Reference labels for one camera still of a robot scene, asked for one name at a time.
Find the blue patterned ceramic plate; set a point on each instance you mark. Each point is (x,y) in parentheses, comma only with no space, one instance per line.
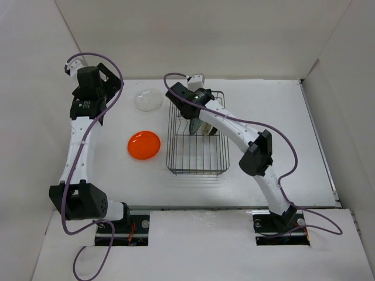
(194,125)

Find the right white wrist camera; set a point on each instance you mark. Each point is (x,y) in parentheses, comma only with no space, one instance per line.
(195,82)

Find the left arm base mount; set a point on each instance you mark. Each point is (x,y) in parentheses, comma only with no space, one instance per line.
(133,233)

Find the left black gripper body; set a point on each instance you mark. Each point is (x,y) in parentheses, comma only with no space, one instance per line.
(102,93)

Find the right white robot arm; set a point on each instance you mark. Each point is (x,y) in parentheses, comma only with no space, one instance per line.
(256,147)

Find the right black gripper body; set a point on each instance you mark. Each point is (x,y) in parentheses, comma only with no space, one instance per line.
(184,115)

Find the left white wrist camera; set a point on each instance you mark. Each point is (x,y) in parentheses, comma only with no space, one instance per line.
(74,64)

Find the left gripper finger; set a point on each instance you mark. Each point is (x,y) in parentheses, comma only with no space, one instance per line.
(110,87)
(109,75)

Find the clear glass plate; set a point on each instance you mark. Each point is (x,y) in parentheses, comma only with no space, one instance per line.
(148,100)

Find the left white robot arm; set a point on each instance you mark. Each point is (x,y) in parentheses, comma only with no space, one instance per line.
(75,196)

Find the orange plate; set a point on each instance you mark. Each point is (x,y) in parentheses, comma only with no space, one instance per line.
(144,145)

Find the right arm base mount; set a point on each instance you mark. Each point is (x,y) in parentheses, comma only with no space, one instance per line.
(267,233)

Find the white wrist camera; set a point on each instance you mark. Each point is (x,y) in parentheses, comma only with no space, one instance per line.
(74,64)
(195,82)

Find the cream and black plate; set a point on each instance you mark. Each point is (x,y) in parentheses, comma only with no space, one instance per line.
(207,129)

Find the grey wire dish rack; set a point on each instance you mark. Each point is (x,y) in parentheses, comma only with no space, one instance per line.
(194,154)

